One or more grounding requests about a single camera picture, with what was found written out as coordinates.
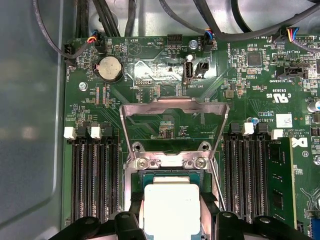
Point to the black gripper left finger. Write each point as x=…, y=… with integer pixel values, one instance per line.
x=130, y=225

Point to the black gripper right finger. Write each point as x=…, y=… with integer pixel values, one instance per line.
x=230, y=225

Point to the silver CPU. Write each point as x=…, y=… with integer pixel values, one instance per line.
x=172, y=207

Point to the metal socket cover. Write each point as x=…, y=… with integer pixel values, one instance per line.
x=175, y=106

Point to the RAM slot white clips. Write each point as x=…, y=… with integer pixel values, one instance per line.
x=244, y=180
x=100, y=175
x=77, y=175

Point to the blue expansion slot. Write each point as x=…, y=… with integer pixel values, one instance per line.
x=315, y=230

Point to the green RAM stick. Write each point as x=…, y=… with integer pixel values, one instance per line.
x=280, y=180

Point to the green motherboard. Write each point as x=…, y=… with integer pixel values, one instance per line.
x=237, y=110

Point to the silver internal USB port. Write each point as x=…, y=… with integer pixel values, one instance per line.
x=188, y=72

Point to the round coin battery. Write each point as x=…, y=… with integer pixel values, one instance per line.
x=111, y=68

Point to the black PC case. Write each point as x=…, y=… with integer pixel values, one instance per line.
x=30, y=100

